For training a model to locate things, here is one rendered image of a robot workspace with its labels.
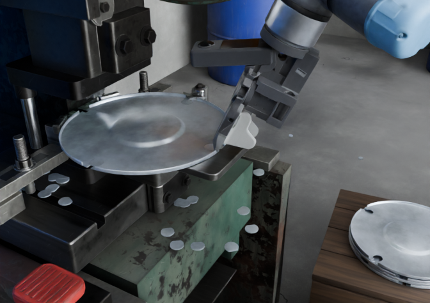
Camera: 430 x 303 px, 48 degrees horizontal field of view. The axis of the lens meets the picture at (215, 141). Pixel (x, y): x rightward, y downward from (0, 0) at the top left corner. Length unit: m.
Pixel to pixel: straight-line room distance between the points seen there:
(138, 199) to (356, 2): 0.47
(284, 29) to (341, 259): 0.73
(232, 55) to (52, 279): 0.36
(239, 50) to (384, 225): 0.78
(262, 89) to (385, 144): 1.88
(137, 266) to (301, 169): 1.53
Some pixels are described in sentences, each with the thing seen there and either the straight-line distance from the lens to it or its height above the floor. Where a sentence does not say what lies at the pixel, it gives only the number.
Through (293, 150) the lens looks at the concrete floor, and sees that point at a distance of 2.34.
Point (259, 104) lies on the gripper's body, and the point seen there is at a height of 0.88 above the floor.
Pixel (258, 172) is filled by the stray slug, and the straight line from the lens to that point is 0.96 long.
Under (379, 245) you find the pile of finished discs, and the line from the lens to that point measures 1.26.
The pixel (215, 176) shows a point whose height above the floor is 0.78.
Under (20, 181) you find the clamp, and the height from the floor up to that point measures 0.75.
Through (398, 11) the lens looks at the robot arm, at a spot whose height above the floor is 1.04.
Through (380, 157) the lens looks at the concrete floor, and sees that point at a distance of 2.39.
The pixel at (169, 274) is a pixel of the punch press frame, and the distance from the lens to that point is 0.81.
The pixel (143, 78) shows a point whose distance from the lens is 1.01.
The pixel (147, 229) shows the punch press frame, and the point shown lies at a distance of 0.82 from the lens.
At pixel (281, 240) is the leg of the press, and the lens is 1.14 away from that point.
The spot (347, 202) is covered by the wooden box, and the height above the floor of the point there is 0.35.
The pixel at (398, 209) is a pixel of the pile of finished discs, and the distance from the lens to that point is 1.39.
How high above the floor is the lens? 1.16
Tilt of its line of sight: 29 degrees down
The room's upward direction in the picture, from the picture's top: straight up
